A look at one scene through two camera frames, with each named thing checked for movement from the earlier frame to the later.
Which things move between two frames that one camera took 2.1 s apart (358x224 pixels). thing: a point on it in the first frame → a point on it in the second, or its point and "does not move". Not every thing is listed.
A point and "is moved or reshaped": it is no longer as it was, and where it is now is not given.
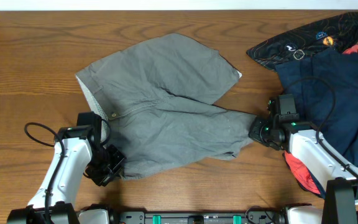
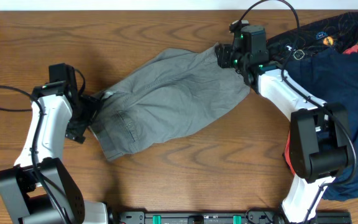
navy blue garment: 350,128 does not move
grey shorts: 157,105 is moved or reshaped
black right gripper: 254,132 → 224,57
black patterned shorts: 340,32 does not move
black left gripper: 111,165 → 84,116
